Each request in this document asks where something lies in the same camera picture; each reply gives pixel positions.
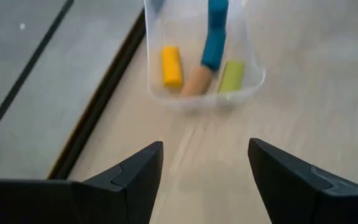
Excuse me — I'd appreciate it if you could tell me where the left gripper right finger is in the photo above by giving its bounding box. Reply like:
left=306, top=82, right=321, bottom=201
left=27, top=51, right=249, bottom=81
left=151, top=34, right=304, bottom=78
left=247, top=138, right=358, bottom=224

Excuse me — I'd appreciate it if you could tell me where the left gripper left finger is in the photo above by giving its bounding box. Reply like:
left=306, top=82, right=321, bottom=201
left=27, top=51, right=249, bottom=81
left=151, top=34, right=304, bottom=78
left=0, top=141, right=164, bottom=224

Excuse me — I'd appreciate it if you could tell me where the light green cylinder block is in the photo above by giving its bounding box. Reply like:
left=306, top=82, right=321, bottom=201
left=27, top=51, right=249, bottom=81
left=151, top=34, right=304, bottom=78
left=218, top=60, right=246, bottom=94

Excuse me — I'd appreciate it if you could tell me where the natural wood half-round block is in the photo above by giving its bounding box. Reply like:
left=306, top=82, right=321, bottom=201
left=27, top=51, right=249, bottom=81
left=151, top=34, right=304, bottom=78
left=180, top=65, right=214, bottom=96

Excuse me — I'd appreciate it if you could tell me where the yellow half-round block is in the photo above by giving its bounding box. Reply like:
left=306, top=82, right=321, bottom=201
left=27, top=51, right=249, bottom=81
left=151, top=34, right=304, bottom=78
left=161, top=45, right=185, bottom=88

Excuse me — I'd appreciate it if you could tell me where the teal cylinder block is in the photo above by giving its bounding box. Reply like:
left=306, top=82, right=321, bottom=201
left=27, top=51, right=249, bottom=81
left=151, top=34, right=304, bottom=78
left=200, top=27, right=228, bottom=72

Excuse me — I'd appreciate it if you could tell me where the clear plastic bin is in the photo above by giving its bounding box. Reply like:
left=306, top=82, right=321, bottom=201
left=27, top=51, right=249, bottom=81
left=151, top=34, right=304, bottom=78
left=143, top=0, right=267, bottom=108

